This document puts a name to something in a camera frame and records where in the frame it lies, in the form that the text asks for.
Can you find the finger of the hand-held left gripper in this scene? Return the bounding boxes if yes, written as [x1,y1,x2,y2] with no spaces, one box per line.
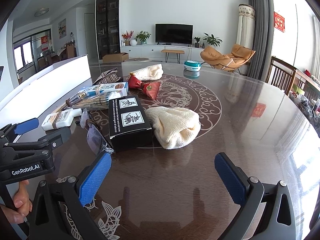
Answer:
[0,118,40,144]
[5,127,72,157]

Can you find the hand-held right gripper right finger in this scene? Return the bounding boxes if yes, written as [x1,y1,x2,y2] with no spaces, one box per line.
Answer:
[214,152,297,240]

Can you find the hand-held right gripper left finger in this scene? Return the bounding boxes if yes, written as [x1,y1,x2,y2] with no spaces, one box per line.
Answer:
[26,152,123,240]

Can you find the white sunscreen tube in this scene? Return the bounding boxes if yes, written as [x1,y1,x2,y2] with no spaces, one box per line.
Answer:
[41,108,83,131]

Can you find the clear eyeglasses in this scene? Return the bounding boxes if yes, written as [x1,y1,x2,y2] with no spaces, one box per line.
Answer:
[80,109,115,155]

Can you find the gold cosmetic tube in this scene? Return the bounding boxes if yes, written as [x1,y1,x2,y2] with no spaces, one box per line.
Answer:
[65,92,91,107]

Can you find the large white cardboard container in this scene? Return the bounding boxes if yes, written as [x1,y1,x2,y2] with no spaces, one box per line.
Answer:
[0,54,92,128]

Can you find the bag of cotton swabs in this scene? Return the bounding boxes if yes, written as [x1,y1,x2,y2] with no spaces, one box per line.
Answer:
[75,91,125,111]

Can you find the black printed box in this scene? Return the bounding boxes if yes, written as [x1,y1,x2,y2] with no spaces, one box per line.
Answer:
[108,95,153,153]

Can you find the white and blue carton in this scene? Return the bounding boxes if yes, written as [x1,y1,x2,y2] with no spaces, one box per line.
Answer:
[76,81,129,97]

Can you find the cream knitted cloth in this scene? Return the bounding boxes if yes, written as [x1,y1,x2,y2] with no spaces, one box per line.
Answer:
[130,64,164,81]
[144,106,201,150]

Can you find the red triangular pouch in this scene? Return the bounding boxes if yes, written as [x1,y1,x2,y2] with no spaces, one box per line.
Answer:
[142,81,162,99]

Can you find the clutter of small items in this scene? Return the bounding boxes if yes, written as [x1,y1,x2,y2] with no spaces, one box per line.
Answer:
[287,70,320,120]

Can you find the teal and white round container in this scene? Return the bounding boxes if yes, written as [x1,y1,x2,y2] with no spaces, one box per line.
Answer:
[184,60,202,72]

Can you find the person's left hand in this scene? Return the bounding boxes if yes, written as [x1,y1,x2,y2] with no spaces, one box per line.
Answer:
[0,179,33,225]

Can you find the brown cardboard box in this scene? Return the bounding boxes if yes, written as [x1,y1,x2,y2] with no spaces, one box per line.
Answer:
[102,52,129,63]

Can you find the red flowers in vase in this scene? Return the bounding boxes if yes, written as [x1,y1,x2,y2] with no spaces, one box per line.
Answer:
[122,31,134,46]

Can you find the dark glass display cabinet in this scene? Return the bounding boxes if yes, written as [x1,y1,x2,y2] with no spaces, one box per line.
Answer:
[96,0,120,60]

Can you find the wooden slatted chair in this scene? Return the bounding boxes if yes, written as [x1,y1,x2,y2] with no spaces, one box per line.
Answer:
[265,56,320,98]

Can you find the white television cabinet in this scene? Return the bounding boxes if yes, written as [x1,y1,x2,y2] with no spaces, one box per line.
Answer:
[120,44,218,62]

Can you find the orange lounge chair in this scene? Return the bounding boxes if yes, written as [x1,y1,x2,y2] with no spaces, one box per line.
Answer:
[200,44,256,75]

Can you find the green potted plant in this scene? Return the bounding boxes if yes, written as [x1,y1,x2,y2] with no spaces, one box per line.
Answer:
[135,31,151,45]

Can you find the wooden bench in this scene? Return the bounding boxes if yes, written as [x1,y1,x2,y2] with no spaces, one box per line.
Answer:
[161,49,185,64]

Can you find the large leafy potted plant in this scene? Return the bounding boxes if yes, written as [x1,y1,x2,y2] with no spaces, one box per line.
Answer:
[202,33,222,48]

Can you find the flat screen television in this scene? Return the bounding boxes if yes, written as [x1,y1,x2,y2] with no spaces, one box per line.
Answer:
[155,23,194,45]

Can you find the grey curtain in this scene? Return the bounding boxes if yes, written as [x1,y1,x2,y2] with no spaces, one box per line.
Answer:
[248,0,273,79]

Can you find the covered standing air conditioner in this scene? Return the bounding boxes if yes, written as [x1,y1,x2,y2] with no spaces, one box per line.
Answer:
[236,4,257,52]

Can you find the framed wall painting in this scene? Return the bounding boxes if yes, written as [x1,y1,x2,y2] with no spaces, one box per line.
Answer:
[58,19,67,39]

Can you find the red wall decoration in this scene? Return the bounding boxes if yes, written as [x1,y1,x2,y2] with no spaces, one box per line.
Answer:
[274,12,285,33]

